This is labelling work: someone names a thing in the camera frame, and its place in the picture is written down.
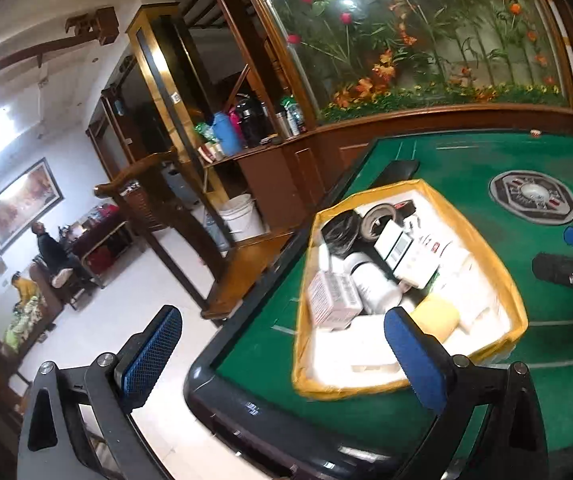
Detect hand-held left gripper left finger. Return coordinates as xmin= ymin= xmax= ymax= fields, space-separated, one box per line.
xmin=16 ymin=304 xmax=183 ymax=480

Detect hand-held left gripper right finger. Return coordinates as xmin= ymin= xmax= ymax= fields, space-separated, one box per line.
xmin=384 ymin=306 xmax=550 ymax=480

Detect yellow foam roll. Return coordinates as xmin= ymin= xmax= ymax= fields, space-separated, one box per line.
xmin=411 ymin=294 xmax=462 ymax=346

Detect white foam box yellow tape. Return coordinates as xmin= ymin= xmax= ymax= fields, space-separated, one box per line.
xmin=291 ymin=178 xmax=528 ymax=401

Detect white pill bottle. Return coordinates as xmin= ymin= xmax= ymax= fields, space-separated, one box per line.
xmin=344 ymin=252 xmax=402 ymax=316

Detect large white cardboard box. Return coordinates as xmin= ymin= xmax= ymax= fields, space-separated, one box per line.
xmin=394 ymin=232 xmax=455 ymax=288

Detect pink white small box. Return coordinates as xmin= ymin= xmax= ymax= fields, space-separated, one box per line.
xmin=307 ymin=270 xmax=362 ymax=331

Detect small white cardboard box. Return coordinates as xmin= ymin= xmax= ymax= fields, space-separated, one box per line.
xmin=374 ymin=220 xmax=416 ymax=267

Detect tape roll red label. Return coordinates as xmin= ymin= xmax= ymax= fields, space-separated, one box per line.
xmin=360 ymin=201 xmax=417 ymax=243

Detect round table centre panel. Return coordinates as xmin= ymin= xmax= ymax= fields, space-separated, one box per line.
xmin=489 ymin=170 xmax=573 ymax=223

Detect wooden armchair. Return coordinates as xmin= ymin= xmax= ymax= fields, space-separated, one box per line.
xmin=94 ymin=150 xmax=297 ymax=321

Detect printed cloth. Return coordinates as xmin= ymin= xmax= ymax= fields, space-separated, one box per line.
xmin=1 ymin=295 xmax=47 ymax=351

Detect blue water jug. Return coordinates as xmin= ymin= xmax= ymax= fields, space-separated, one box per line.
xmin=201 ymin=207 xmax=230 ymax=253

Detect white bucket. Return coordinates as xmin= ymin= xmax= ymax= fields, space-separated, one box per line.
xmin=216 ymin=194 xmax=267 ymax=243

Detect wooden partition counter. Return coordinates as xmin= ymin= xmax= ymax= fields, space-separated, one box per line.
xmin=236 ymin=102 xmax=573 ymax=211

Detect green packet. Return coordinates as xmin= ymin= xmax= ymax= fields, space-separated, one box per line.
xmin=194 ymin=121 xmax=217 ymax=148

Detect blue thermos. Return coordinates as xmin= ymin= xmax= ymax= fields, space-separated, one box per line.
xmin=213 ymin=111 xmax=243 ymax=156

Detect black thermos jug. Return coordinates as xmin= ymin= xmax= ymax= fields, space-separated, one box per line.
xmin=234 ymin=94 xmax=270 ymax=148

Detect glass flower display case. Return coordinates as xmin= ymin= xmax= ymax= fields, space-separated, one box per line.
xmin=239 ymin=0 xmax=573 ymax=123

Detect tall wooden glass cabinet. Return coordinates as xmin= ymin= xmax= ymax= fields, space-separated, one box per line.
xmin=126 ymin=4 xmax=217 ymax=196

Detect green white bottle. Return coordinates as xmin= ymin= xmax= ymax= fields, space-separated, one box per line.
xmin=281 ymin=97 xmax=302 ymax=136

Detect wooden beam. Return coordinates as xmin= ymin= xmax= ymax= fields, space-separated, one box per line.
xmin=0 ymin=6 xmax=120 ymax=91

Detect framed wall painting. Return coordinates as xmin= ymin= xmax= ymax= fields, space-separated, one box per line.
xmin=0 ymin=157 xmax=63 ymax=255

